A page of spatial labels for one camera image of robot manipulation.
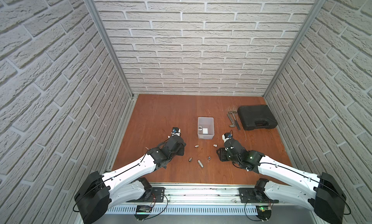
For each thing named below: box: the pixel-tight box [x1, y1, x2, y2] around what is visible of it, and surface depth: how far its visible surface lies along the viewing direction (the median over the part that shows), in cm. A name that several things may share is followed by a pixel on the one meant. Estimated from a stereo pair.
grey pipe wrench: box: [226, 111, 236, 128], surface depth 105 cm
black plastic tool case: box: [237, 104, 279, 131], surface depth 102 cm
